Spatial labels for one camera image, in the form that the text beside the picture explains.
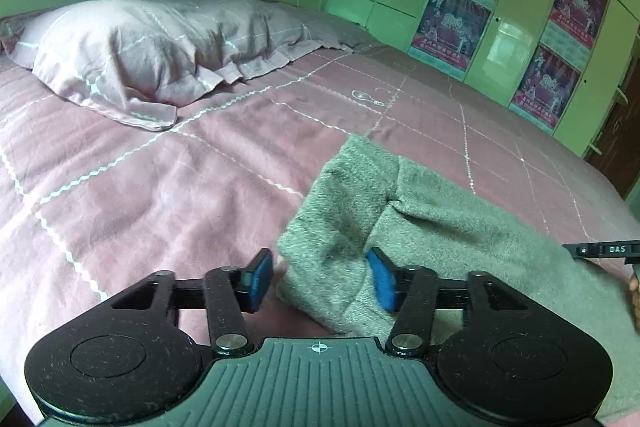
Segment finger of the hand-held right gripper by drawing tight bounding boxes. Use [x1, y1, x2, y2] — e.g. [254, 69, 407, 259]
[562, 239, 640, 264]

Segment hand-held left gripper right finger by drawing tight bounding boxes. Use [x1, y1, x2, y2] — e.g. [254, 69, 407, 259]
[367, 246, 532, 359]

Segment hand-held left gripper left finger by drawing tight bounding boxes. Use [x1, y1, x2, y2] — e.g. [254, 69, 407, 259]
[102, 248, 275, 358]

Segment grey pants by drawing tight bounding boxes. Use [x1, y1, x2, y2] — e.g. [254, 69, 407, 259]
[276, 134, 640, 423]

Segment person's right hand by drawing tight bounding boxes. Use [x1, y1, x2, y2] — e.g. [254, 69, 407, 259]
[627, 263, 640, 324]

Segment brown wooden door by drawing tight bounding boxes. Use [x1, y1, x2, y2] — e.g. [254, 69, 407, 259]
[586, 99, 640, 204]

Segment white corner shelf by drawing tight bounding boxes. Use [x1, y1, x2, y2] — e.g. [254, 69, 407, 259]
[586, 86, 629, 158]

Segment bed with pink checked sheet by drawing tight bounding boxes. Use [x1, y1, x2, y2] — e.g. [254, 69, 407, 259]
[0, 0, 640, 427]

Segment white wardrobe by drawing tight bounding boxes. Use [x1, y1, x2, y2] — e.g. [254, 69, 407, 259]
[324, 0, 640, 160]

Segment pink pillow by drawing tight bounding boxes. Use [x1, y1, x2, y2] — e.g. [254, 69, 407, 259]
[0, 0, 378, 131]

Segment wall poster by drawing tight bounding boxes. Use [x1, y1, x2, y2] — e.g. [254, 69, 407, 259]
[541, 0, 609, 58]
[508, 45, 582, 131]
[408, 0, 492, 74]

